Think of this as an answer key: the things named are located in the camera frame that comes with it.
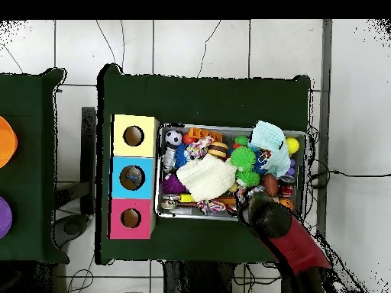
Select small orange basketball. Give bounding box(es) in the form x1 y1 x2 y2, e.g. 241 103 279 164
279 197 296 211

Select purple spiky ball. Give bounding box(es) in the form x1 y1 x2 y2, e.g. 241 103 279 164
161 173 188 196

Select orange plastic bowl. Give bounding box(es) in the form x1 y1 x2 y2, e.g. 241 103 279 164
0 115 19 169

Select black stand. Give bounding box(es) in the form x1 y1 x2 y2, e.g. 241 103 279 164
53 106 98 245

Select dark green table cloth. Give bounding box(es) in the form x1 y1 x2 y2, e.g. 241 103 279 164
96 63 312 266
0 66 67 265

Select clear shallow bin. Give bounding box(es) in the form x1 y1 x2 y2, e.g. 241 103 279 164
155 124 309 225

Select black cable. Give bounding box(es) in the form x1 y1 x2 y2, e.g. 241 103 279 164
308 169 391 181

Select purple plastic bowl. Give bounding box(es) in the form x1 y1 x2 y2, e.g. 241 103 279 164
0 195 14 240

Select wooden box with three holes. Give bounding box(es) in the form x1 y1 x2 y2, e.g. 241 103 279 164
109 114 160 240

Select mint green cloth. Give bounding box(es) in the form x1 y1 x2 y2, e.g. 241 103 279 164
250 120 292 180

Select brown rubber ball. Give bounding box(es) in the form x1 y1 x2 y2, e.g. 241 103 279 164
261 173 280 197

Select clear plastic packet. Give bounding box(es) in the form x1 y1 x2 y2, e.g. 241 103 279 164
124 169 144 188

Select colourful dotted packet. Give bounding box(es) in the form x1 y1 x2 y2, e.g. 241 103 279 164
185 135 215 162

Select black and white soccer ball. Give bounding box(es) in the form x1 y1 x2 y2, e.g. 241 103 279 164
164 130 184 149

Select yellow ball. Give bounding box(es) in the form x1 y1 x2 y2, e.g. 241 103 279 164
285 137 301 155

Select cream yellow cloth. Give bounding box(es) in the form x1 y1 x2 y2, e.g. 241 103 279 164
175 153 238 204

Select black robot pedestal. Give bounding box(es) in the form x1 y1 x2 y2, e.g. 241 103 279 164
161 261 245 293

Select orange plastic toy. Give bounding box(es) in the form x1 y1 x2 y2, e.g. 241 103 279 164
188 127 224 143

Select small green spiky ball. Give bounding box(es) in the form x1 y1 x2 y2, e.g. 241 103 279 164
229 145 257 172

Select toy burger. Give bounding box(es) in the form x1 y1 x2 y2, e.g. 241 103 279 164
207 141 231 159

